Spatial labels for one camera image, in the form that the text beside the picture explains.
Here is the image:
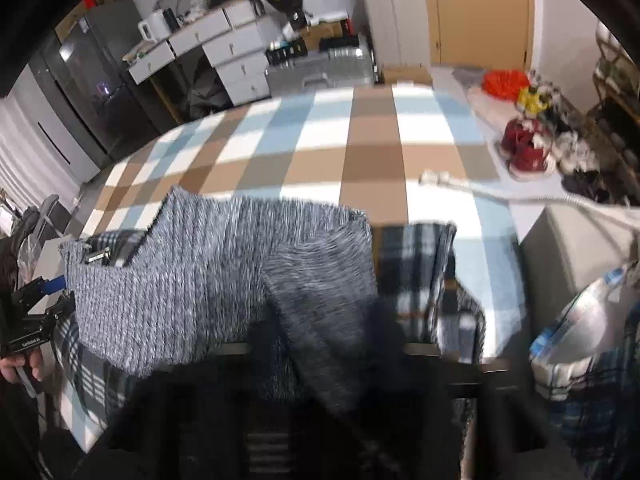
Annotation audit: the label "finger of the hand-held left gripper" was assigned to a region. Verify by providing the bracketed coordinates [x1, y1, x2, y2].
[37, 276, 72, 297]
[81, 246, 113, 266]

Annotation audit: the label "black white plaid jacket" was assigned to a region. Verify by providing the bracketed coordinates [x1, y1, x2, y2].
[52, 185, 489, 480]

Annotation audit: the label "dark clothes on chair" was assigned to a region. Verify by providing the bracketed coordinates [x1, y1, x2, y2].
[186, 54, 237, 117]

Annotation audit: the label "person's left hand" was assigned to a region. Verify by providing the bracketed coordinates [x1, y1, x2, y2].
[0, 346, 46, 387]

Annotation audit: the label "grey chair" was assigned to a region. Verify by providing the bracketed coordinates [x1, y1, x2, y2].
[9, 194, 62, 252]

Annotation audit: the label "tall wardrobe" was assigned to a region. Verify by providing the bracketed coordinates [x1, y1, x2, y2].
[0, 35, 102, 197]

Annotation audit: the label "dark grey fridge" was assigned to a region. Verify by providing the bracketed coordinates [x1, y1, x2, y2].
[26, 0, 162, 162]

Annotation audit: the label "white electric kettle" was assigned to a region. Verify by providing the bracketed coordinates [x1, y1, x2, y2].
[137, 8, 172, 42]

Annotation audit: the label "white desk with drawers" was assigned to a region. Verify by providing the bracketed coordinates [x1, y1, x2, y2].
[126, 0, 274, 109]

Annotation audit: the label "blue brown checked bedcover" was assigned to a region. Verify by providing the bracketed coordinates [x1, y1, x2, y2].
[37, 82, 532, 453]

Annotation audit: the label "silver hard suitcase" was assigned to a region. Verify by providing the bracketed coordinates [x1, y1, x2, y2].
[264, 47, 377, 99]

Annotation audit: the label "brown cardboard box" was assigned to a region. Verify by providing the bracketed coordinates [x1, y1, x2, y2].
[300, 22, 333, 52]

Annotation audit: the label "flat cardboard box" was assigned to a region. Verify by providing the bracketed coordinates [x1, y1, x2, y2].
[380, 64, 434, 87]

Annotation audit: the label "white hard suitcase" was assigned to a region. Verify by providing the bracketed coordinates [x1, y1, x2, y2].
[356, 0, 434, 70]

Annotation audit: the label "red sneakers pair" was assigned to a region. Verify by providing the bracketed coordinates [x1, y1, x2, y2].
[499, 116, 557, 179]

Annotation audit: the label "orange plastic bag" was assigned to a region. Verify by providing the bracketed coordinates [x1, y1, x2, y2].
[480, 68, 532, 98]

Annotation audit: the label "wooden door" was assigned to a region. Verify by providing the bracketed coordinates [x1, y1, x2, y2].
[419, 0, 534, 69]

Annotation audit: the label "yellow shoes pair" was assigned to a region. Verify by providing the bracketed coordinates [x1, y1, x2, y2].
[514, 84, 549, 117]

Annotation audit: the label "grey hoodie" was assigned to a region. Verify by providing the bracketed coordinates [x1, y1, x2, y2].
[419, 169, 640, 361]

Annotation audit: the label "white sneakers pair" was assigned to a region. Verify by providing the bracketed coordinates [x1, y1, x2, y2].
[549, 131, 597, 177]

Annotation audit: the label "blue plaid shirt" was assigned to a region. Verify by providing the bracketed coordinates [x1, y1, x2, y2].
[529, 266, 640, 472]

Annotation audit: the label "wooden shoe rack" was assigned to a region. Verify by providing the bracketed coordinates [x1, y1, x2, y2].
[591, 25, 640, 207]

